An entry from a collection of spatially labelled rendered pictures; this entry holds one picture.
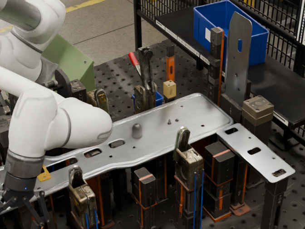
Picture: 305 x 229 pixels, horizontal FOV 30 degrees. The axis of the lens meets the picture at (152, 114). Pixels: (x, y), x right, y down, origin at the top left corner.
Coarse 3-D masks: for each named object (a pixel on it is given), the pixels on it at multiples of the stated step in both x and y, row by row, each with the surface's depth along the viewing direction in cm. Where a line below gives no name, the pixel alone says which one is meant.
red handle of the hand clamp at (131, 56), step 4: (132, 52) 203; (128, 56) 203; (132, 56) 202; (132, 60) 202; (136, 60) 202; (136, 64) 202; (136, 68) 202; (140, 72) 201; (140, 76) 201; (148, 84) 200; (148, 88) 199
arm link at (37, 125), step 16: (32, 96) 133; (48, 96) 135; (16, 112) 135; (32, 112) 133; (48, 112) 134; (64, 112) 141; (16, 128) 134; (32, 128) 133; (48, 128) 135; (64, 128) 139; (16, 144) 135; (32, 144) 135; (48, 144) 137; (64, 144) 142
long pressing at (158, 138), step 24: (192, 96) 206; (120, 120) 195; (144, 120) 196; (192, 120) 195; (216, 120) 195; (144, 144) 185; (168, 144) 185; (0, 168) 177; (96, 168) 177; (120, 168) 178; (48, 192) 169
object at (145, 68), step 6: (138, 48) 192; (144, 48) 193; (138, 54) 194; (144, 54) 192; (150, 54) 190; (144, 60) 195; (150, 60) 195; (144, 66) 196; (150, 66) 196; (144, 72) 195; (150, 72) 197; (144, 78) 196; (150, 78) 198; (144, 84) 197; (150, 84) 200; (150, 90) 202
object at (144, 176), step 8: (144, 168) 178; (136, 176) 176; (144, 176) 175; (152, 176) 175; (136, 184) 178; (144, 184) 172; (152, 184) 174; (136, 192) 180; (144, 192) 174; (152, 192) 176; (144, 200) 176; (152, 200) 178; (144, 208) 178; (152, 208) 182; (144, 216) 182; (152, 216) 184; (144, 224) 185; (152, 224) 186
